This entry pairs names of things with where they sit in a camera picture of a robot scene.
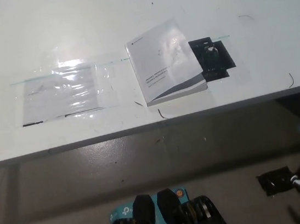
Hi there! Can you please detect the white grey softcover manual book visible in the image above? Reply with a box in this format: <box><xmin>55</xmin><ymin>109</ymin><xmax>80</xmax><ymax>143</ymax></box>
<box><xmin>121</xmin><ymin>13</ymin><xmax>211</xmax><ymax>110</ymax></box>

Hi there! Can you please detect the clear plastic sleeve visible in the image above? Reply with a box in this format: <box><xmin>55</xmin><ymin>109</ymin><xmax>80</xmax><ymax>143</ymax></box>
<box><xmin>0</xmin><ymin>39</ymin><xmax>121</xmax><ymax>131</ymax></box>

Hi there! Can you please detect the thin green tape line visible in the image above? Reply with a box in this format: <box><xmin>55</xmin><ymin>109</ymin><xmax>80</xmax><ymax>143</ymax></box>
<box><xmin>7</xmin><ymin>34</ymin><xmax>234</xmax><ymax>87</ymax></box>

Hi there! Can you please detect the clear plastic bag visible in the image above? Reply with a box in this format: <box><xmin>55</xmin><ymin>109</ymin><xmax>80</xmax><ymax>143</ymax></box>
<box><xmin>15</xmin><ymin>60</ymin><xmax>107</xmax><ymax>128</ymax></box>

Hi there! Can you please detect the black square table marker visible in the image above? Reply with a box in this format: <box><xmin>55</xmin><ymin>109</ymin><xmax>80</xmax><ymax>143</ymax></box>
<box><xmin>186</xmin><ymin>33</ymin><xmax>239</xmax><ymax>85</ymax></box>

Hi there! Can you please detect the grey table leg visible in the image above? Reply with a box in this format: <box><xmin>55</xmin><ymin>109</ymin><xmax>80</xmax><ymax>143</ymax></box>
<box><xmin>2</xmin><ymin>164</ymin><xmax>26</xmax><ymax>224</ymax></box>

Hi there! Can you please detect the black robot torso teal top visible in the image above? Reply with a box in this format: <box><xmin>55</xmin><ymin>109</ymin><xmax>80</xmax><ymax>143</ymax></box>
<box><xmin>101</xmin><ymin>181</ymin><xmax>231</xmax><ymax>224</ymax></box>

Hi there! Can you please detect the black square floor marker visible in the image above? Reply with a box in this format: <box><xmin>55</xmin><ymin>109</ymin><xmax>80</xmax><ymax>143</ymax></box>
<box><xmin>255</xmin><ymin>164</ymin><xmax>299</xmax><ymax>201</ymax></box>

